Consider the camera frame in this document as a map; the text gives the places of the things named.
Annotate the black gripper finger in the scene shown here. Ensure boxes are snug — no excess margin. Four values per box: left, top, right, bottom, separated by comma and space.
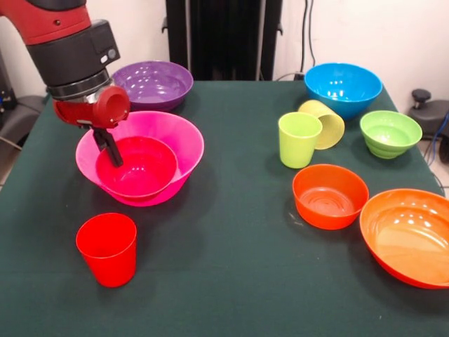
100, 128, 124, 168
93, 128, 108, 152

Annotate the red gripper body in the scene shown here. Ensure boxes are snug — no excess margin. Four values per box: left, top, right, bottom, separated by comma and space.
53, 85, 131, 130

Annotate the small crimson pink bowl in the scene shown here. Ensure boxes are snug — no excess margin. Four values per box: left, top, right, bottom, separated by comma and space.
95, 136, 179, 199

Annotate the large magenta bowl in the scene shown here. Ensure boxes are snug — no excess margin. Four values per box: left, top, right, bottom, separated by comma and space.
75, 110, 206, 207

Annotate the yellow cup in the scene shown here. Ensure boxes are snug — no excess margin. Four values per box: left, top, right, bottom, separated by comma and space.
297, 99, 346, 151

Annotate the small orange bowl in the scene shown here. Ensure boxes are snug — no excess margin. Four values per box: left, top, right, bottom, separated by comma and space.
292, 164, 370, 231

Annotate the purple bowl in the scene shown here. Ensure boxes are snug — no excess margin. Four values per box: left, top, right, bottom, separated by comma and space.
111, 60, 194, 113

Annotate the black equipment box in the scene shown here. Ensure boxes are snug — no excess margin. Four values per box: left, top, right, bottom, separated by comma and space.
0, 48, 17, 117

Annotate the red cup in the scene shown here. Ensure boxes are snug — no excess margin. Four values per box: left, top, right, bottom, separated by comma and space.
75, 212, 138, 289

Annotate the black robot column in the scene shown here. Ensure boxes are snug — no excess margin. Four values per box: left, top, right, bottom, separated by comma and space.
163, 0, 283, 81

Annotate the dark green tablecloth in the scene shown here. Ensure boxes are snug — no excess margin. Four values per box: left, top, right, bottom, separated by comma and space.
0, 79, 449, 337

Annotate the lime green cup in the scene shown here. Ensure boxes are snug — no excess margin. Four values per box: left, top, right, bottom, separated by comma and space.
278, 112, 323, 169

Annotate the blue bowl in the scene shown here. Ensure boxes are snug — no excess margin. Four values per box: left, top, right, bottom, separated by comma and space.
303, 62, 384, 121

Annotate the small green bowl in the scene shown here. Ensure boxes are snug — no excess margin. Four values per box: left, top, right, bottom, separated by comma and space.
359, 110, 424, 160

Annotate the large orange bowl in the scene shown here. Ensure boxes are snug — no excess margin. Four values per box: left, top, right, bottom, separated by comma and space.
359, 188, 449, 291

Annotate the black wall cable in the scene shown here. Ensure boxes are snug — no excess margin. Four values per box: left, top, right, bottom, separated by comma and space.
300, 0, 316, 77

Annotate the blue cable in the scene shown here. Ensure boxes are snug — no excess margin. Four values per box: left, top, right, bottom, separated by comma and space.
424, 112, 449, 166

